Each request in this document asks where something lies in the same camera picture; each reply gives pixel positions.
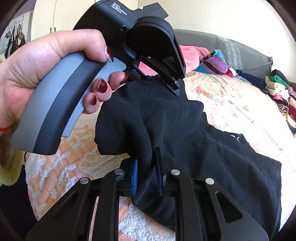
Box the black orange-cuffed small garment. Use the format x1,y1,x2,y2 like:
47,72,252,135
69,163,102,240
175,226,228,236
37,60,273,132
95,77,281,237

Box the pile of folded clothes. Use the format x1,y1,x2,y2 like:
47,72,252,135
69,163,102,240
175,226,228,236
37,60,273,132
264,69,295,138

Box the grey quilted headboard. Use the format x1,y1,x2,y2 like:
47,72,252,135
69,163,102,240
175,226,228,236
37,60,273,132
174,29,273,78

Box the pink plush blanket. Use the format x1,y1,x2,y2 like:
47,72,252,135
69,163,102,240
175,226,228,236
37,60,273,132
139,45,210,76

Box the dark navy folded cloth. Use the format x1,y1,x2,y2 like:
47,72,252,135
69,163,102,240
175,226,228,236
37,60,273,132
235,70,268,94

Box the left hand red nails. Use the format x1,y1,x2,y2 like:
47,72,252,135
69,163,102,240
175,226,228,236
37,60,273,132
1,29,114,134

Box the striped multicolour cloth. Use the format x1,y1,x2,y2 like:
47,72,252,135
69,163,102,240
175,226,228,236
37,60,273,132
195,50,236,77

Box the orange white patterned blanket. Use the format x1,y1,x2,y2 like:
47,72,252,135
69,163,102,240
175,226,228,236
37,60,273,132
25,71,295,240

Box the yellow-green fleece sleeve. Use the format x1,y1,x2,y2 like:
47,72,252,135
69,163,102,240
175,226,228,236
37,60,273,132
1,123,24,186

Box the cream wardrobe with handles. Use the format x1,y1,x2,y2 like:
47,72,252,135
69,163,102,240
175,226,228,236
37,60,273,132
31,0,96,40

